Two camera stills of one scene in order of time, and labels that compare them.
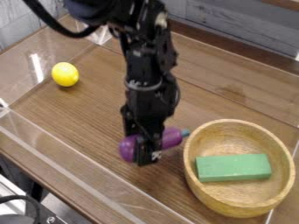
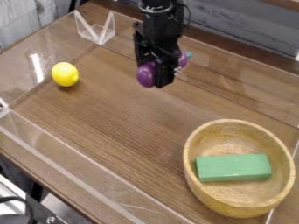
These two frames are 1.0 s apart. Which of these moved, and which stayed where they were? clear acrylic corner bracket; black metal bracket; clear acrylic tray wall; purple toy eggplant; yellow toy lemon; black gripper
Moved: purple toy eggplant; black gripper
Stayed: clear acrylic corner bracket; clear acrylic tray wall; yellow toy lemon; black metal bracket
